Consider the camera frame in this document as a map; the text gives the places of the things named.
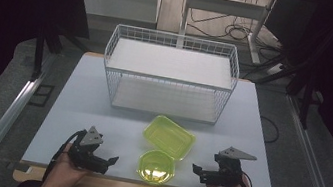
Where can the green round plastic container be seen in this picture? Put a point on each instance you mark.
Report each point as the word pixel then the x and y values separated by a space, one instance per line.
pixel 155 169

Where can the green rectangular plastic container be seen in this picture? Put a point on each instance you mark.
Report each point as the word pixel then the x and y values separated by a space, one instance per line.
pixel 169 137

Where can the white metal desk frame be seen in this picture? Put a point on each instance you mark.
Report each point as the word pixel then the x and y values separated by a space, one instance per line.
pixel 225 6

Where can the black metal stand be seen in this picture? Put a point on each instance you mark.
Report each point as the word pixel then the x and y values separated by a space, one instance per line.
pixel 39 53
pixel 305 102

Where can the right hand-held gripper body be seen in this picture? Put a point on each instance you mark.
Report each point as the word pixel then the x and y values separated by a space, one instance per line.
pixel 225 177

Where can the black floor frame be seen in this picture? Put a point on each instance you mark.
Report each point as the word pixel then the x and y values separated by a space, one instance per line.
pixel 42 95

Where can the person's left hand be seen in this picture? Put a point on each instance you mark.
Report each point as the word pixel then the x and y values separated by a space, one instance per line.
pixel 66 172

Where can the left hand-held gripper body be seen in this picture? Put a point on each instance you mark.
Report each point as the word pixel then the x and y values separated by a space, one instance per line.
pixel 85 158

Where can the white power strip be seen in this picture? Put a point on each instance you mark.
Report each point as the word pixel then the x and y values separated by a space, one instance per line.
pixel 274 68

